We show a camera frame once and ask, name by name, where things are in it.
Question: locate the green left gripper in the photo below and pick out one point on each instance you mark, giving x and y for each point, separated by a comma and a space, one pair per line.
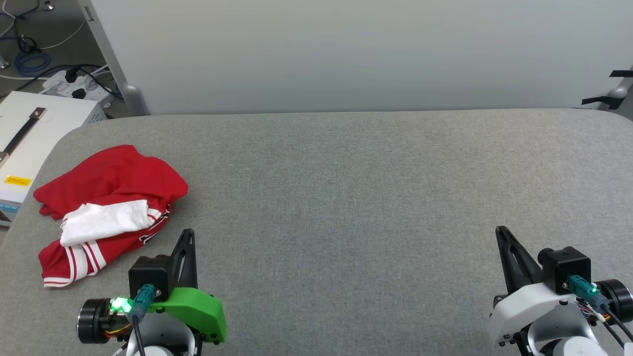
198, 309

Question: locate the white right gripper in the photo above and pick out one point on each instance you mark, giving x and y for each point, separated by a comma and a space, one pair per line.
534, 311

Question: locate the red and white basketball jersey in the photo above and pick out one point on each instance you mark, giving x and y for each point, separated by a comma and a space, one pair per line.
113, 173

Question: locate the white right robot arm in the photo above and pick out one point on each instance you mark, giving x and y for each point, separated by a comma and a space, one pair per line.
573, 348

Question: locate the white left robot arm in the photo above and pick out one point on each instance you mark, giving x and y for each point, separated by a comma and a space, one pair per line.
156, 352

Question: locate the grey partition foot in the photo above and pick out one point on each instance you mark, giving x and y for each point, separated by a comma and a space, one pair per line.
620, 90
134, 101

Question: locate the yellow warning sticker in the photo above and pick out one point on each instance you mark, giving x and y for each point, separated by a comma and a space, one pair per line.
18, 181

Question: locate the black tape strip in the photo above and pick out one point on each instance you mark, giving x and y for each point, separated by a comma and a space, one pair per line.
603, 101
622, 73

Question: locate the white equipment box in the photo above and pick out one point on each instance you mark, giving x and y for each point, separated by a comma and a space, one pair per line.
54, 123

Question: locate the black power plug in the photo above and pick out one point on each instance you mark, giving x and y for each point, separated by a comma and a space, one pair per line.
79, 93
71, 75

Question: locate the white power strip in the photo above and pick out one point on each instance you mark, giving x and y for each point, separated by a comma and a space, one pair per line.
59, 86

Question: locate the white partition panel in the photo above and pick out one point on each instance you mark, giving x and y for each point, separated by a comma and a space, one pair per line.
346, 54

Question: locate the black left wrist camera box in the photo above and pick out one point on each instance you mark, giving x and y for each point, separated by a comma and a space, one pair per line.
151, 277

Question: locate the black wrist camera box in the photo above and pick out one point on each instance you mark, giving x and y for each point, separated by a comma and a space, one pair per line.
151, 277
566, 264

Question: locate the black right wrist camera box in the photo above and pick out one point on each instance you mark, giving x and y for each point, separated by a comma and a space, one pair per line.
566, 264

